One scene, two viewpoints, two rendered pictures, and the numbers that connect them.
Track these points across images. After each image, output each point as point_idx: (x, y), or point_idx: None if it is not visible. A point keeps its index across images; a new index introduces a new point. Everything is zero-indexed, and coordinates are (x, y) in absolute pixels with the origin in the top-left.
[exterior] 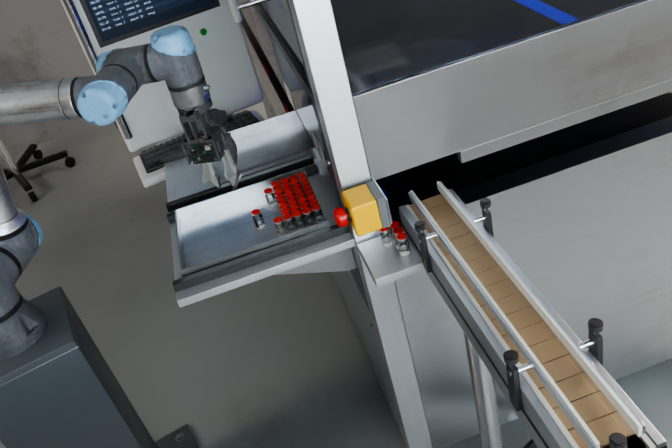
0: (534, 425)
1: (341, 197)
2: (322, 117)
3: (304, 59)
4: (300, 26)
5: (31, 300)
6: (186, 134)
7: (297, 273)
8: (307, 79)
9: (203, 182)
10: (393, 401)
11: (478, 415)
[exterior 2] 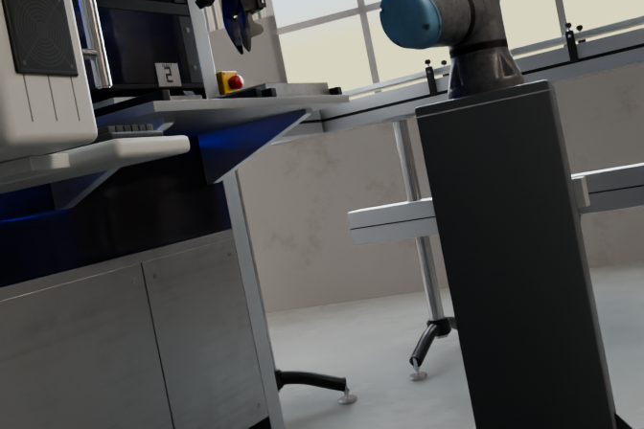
0: (303, 120)
1: (210, 90)
2: (202, 14)
3: None
4: None
5: (453, 99)
6: None
7: (252, 157)
8: None
9: (263, 31)
10: (254, 352)
11: (256, 270)
